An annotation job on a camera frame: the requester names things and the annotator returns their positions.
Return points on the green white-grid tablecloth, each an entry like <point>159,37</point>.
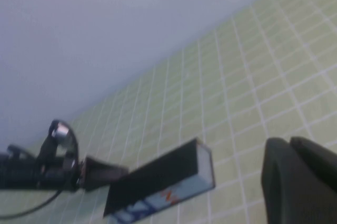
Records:
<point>263,76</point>

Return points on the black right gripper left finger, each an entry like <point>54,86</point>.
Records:
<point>284,195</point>

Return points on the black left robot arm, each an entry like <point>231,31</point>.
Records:
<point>15,171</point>

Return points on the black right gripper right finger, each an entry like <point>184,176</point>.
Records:
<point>318,163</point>

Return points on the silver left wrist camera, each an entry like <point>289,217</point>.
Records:
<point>61,130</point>

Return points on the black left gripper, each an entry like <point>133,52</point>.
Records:
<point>60,174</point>

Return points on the black glasses case box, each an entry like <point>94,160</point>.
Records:
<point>158,179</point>

